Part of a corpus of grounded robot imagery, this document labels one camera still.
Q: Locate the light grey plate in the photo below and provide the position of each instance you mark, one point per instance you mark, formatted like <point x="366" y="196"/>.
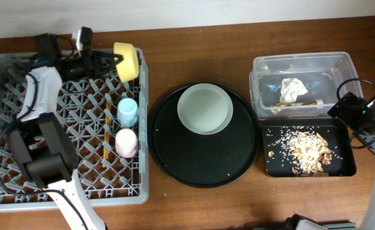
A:
<point x="205" y="108"/>

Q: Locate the food scraps and rice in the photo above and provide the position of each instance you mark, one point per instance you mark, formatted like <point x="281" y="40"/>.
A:
<point x="298" y="151"/>

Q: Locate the clear plastic bin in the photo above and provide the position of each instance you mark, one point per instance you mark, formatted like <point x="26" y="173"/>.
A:
<point x="321" y="74"/>

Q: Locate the round black tray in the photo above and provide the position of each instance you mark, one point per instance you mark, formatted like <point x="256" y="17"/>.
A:
<point x="204" y="161"/>

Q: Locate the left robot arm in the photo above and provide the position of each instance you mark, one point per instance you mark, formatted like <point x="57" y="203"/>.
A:
<point x="39" y="144"/>

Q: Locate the yellow bowl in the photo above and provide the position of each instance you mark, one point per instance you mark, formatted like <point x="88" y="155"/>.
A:
<point x="128" y="68"/>

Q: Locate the gold snack wrapper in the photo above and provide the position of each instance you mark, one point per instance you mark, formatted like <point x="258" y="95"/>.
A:
<point x="280" y="106"/>

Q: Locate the wooden chopstick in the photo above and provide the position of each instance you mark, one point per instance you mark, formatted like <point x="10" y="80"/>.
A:
<point x="106" y="135"/>

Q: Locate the white tissue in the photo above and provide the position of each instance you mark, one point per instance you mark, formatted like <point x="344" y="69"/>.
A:
<point x="291" y="88"/>

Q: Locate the black rectangular tray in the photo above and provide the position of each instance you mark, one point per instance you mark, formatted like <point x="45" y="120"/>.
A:
<point x="338" y="135"/>

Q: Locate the pink cup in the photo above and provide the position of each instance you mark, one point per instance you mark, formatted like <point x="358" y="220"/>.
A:
<point x="126" y="143"/>

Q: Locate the blue cup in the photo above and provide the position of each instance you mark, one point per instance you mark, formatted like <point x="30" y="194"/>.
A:
<point x="128" y="112"/>

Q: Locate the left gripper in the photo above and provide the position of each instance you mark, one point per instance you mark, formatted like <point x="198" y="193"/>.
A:
<point x="91" y="62"/>

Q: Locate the grey dishwasher rack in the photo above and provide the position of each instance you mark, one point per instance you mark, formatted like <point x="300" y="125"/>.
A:
<point x="81" y="110"/>

